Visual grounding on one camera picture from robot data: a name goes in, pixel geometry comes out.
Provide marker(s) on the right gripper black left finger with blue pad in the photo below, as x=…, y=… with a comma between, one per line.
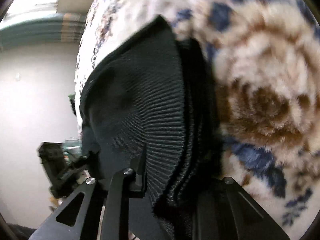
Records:
x=98, y=209

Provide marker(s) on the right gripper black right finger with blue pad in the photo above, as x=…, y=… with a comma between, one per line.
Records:
x=227, y=212

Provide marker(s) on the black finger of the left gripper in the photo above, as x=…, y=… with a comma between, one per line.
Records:
x=69, y=177

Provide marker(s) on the black knit garment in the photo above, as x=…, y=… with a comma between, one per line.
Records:
x=152, y=95

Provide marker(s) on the striped green beige curtain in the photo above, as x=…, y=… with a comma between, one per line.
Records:
x=58, y=27

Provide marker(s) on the cream floral fleece blanket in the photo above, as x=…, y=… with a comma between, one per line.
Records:
x=263, y=56

